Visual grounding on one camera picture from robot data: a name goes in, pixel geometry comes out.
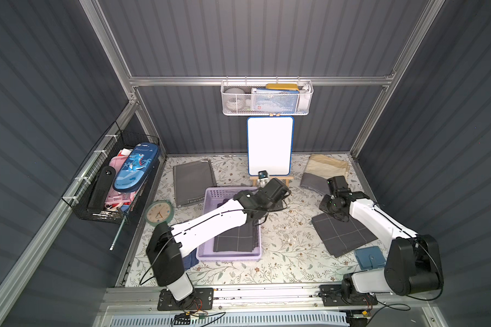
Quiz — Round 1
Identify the yellow case in basket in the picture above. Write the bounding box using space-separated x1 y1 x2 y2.
265 83 300 92

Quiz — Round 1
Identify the small wooden easel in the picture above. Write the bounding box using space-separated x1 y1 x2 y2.
250 175 294 187

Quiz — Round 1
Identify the beige and grey pillowcase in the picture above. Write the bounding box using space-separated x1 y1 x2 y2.
300 154 349 195

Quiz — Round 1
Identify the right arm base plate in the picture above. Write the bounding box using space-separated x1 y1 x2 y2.
319 284 378 308

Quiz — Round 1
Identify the blue framed whiteboard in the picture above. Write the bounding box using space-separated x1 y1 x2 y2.
247 117 294 176

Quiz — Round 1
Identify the plain grey pillowcase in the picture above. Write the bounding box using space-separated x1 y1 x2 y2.
173 159 217 207

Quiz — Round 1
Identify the navy striped folded pillowcase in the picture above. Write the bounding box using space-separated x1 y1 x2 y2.
183 249 199 271

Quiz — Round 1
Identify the small blue wallet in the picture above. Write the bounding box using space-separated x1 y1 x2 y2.
354 246 386 271

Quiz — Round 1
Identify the dark grey checked pillowcase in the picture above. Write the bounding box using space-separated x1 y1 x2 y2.
213 222 259 253

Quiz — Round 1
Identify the blue shark pencil case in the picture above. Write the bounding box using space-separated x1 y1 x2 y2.
124 143 160 192

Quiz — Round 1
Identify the metal rod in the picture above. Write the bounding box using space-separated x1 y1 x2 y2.
109 212 128 252

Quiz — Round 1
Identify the green round clock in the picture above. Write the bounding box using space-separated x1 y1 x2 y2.
143 200 175 227

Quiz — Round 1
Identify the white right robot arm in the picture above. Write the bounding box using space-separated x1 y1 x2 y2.
319 176 444 298

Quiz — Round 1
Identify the white mesh wall basket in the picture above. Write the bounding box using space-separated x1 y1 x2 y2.
220 80 315 117

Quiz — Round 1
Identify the blue white booklet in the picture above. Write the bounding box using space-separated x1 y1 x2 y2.
251 88 300 114

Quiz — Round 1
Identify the black remote control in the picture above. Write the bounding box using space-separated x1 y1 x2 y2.
87 166 116 214

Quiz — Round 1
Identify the white tape roll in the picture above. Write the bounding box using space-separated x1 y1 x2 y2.
222 87 246 111

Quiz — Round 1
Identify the purple plastic basket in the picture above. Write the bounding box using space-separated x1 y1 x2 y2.
196 186 263 262

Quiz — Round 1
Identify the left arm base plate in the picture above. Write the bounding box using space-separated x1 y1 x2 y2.
157 287 215 311

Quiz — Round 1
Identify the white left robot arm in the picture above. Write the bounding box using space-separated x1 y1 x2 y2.
146 178 291 302

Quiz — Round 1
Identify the pink pouch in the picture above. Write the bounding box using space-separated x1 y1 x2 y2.
104 148 136 212

